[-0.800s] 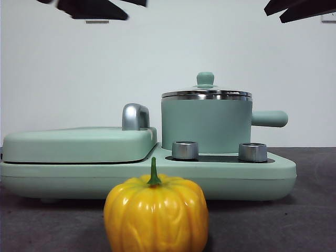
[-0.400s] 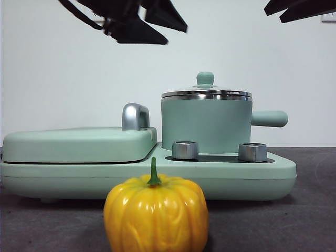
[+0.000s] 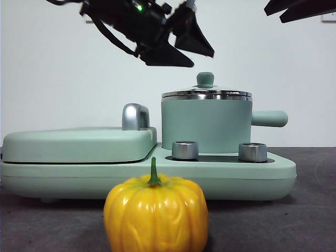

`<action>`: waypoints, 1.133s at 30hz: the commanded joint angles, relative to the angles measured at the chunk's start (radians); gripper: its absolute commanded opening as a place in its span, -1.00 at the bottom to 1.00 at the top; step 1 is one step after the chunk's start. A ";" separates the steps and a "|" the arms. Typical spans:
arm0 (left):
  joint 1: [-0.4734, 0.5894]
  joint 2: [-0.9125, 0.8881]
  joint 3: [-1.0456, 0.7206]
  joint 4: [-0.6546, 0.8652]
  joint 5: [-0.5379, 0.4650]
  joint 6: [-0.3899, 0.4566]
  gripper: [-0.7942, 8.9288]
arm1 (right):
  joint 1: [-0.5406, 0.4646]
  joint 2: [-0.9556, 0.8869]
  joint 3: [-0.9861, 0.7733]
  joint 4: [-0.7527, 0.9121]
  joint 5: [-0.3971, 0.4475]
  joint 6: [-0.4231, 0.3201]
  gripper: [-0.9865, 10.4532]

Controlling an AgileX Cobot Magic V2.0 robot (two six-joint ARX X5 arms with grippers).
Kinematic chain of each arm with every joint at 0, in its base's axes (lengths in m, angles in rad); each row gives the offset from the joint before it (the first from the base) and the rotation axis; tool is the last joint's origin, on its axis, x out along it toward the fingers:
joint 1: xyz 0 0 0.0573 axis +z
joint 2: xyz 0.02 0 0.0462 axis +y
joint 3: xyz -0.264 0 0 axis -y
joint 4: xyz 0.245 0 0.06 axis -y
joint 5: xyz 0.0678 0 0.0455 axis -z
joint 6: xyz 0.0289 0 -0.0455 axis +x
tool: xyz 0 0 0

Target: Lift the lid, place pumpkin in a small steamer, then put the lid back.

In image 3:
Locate green breakfast machine base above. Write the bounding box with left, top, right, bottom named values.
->
left=0, top=143, right=298, bottom=204

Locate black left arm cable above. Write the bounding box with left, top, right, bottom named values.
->
left=90, top=17, right=140, bottom=57

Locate yellow toy pumpkin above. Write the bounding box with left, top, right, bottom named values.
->
left=103, top=156, right=209, bottom=252

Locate glass pot lid green knob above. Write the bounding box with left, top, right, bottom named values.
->
left=161, top=72, right=253, bottom=101

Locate silver control knob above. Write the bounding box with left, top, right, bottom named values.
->
left=238, top=143, right=268, bottom=162
left=172, top=141, right=200, bottom=161

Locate green pot with side handle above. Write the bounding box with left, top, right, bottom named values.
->
left=161, top=91, right=289, bottom=155

